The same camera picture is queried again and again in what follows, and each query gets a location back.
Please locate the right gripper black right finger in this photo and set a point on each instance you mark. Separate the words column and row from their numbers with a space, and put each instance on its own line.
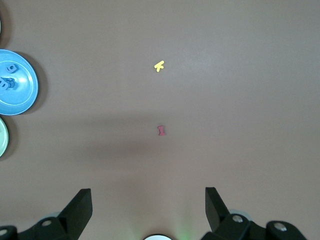
column 220, row 222

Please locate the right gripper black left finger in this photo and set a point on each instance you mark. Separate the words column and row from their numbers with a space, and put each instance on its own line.
column 75, row 215

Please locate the blue letter E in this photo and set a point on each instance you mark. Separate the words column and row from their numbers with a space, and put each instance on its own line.
column 4, row 84

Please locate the blue letter a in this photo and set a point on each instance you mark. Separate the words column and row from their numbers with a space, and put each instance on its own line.
column 12, row 68

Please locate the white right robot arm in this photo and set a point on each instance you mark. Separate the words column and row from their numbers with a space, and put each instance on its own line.
column 157, row 238

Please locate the green plate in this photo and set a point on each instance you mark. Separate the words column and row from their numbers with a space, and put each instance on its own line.
column 3, row 137

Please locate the red letter I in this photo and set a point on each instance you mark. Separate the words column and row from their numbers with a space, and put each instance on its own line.
column 162, row 130

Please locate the brown table cover sheet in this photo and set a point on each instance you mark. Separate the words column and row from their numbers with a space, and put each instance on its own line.
column 200, row 100

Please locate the blue plate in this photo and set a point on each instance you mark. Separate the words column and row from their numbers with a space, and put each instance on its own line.
column 22, row 100

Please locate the yellow letter K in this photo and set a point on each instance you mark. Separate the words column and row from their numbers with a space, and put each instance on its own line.
column 159, row 66

